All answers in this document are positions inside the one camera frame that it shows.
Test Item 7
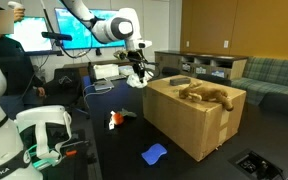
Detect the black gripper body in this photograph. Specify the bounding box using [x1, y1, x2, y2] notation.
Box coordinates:
[127, 49, 148, 69]

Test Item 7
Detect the white plush toy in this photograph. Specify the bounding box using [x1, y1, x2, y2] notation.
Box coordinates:
[126, 72, 149, 89]

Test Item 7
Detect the red radish plush toy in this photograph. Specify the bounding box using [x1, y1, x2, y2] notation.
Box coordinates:
[108, 108, 138, 131]

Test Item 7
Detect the brown plush animal toy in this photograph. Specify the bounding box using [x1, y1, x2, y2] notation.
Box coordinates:
[178, 82, 234, 112]

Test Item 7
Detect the blue cloth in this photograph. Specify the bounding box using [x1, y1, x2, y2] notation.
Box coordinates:
[141, 143, 168, 166]

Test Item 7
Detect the large cardboard box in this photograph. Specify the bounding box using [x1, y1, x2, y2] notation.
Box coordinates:
[142, 74, 247, 162]

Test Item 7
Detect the black chair back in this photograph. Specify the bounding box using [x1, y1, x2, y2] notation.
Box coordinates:
[196, 73, 232, 87]
[161, 66, 182, 77]

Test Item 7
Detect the silver device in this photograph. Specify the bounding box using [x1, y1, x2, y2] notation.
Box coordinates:
[93, 79, 115, 92]

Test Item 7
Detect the wooden cabinet counter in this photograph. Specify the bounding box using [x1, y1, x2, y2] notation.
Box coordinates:
[154, 50, 248, 81]

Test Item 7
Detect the black office chair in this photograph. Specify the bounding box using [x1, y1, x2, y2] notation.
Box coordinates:
[38, 68, 86, 108]

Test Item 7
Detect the small orange item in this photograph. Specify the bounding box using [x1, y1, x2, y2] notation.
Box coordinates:
[65, 149, 78, 158]

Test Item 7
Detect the white VR headset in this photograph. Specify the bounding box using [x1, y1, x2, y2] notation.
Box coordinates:
[14, 105, 73, 168]

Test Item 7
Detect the person in dark clothes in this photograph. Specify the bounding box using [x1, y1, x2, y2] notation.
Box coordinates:
[0, 3, 47, 118]

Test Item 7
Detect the green plaid sofa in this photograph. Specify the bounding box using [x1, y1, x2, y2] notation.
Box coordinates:
[230, 56, 288, 118]

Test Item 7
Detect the white VR controller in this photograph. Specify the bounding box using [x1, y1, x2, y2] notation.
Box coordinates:
[7, 0, 26, 11]

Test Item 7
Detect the black table power hatch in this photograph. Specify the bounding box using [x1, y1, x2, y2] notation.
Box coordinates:
[228, 148, 288, 180]

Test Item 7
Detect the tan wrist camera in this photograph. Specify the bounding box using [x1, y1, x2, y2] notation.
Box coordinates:
[113, 49, 129, 61]

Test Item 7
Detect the black camera on stand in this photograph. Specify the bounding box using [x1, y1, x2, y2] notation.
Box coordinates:
[41, 31, 73, 42]

